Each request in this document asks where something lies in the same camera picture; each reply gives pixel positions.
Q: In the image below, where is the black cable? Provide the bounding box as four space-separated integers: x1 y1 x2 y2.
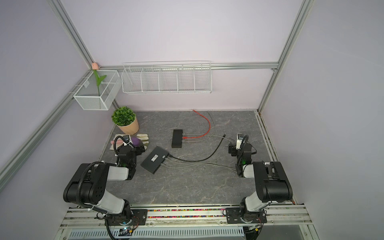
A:
167 133 227 163

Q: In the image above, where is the black ribbed network switch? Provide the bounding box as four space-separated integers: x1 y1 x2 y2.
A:
172 130 183 148

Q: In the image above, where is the red ethernet cable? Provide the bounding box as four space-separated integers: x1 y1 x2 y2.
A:
182 109 212 140

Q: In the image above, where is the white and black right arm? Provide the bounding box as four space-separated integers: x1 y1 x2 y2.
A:
225 134 293 225

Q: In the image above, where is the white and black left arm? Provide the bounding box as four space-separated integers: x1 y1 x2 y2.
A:
63 134 149 226

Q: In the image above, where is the green plant in beige pot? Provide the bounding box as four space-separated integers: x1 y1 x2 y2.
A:
112 107 139 135

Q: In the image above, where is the pink tulip artificial flower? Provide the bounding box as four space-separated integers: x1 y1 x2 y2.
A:
92 63 107 97

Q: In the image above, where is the purple trowel with pink handle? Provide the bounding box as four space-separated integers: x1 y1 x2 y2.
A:
117 137 141 146

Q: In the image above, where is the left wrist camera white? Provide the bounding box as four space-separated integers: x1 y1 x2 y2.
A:
122 135 134 146

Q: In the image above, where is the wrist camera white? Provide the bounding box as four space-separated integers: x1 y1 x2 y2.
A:
122 135 134 146
236 134 245 150

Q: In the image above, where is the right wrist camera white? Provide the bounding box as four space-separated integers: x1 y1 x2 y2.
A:
236 134 245 150

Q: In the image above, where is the white wire basket small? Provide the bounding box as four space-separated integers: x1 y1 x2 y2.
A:
74 70 122 111

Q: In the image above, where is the white wire shelf wide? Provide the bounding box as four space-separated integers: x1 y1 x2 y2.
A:
122 61 213 94

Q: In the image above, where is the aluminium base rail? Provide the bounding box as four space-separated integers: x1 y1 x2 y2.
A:
55 202 319 240

